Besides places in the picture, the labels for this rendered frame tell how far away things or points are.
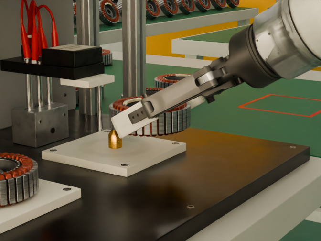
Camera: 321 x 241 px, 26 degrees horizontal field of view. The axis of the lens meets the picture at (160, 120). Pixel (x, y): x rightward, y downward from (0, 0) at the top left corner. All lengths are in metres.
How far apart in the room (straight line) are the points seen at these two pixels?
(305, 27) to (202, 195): 0.24
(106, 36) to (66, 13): 1.49
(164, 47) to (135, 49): 3.65
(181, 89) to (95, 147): 0.22
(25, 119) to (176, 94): 0.31
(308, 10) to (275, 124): 0.53
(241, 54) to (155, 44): 4.03
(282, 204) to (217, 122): 0.42
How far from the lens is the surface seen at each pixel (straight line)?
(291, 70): 0.82
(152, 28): 3.03
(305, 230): 2.80
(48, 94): 1.10
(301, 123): 1.30
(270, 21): 0.81
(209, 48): 2.43
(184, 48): 2.49
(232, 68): 0.84
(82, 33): 1.25
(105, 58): 1.91
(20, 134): 1.08
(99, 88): 1.08
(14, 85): 1.20
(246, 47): 0.83
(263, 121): 1.30
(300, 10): 0.79
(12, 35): 1.18
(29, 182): 0.80
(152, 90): 1.41
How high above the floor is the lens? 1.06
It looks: 14 degrees down
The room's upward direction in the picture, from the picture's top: straight up
